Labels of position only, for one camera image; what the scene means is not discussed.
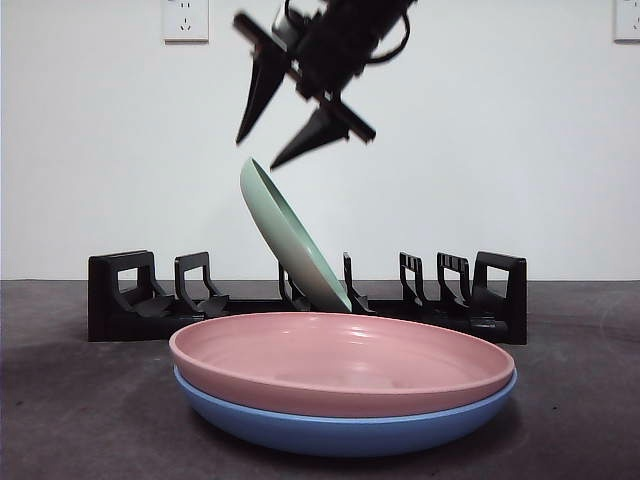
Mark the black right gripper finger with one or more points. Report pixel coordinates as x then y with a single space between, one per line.
262 90
315 132

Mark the green round plate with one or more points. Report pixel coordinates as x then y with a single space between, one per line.
280 225

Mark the pink round plate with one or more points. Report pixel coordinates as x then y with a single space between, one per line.
340 395

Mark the blue round plate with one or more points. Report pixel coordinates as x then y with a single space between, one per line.
325 440

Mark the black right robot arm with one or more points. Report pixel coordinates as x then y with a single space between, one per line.
340 50

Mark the black plastic dish rack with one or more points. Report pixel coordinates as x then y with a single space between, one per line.
107 320

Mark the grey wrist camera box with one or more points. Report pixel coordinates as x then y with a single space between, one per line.
282 25

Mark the white wall socket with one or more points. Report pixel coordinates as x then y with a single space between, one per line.
186 22
627 20

